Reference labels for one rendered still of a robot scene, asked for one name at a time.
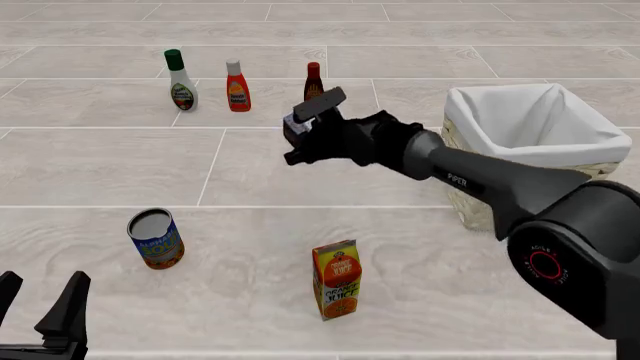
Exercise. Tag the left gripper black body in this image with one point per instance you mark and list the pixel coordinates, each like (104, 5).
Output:
(40, 350)

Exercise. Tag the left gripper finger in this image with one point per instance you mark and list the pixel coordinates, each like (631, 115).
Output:
(8, 292)
(67, 311)

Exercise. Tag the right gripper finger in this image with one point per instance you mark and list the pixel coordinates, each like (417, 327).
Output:
(299, 155)

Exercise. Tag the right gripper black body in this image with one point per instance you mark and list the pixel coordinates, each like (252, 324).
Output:
(327, 140)

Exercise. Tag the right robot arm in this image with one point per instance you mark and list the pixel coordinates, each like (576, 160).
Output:
(540, 187)

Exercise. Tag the woven wicker basket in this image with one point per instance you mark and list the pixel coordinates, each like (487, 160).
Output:
(470, 215)

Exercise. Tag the white cloth basket liner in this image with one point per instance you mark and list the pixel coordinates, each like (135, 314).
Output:
(525, 120)

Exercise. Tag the red-capped dark sauce bottle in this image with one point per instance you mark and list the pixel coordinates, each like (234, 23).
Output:
(312, 85)

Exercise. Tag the white-capped red sauce bottle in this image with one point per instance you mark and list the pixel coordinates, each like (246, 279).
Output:
(238, 93)

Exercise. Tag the blue-labelled soup tin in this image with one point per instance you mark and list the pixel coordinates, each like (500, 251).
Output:
(159, 247)

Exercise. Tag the orange juice carton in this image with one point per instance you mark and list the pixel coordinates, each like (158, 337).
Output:
(339, 281)

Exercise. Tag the green-capped white dressing bottle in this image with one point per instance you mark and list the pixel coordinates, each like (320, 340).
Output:
(183, 87)

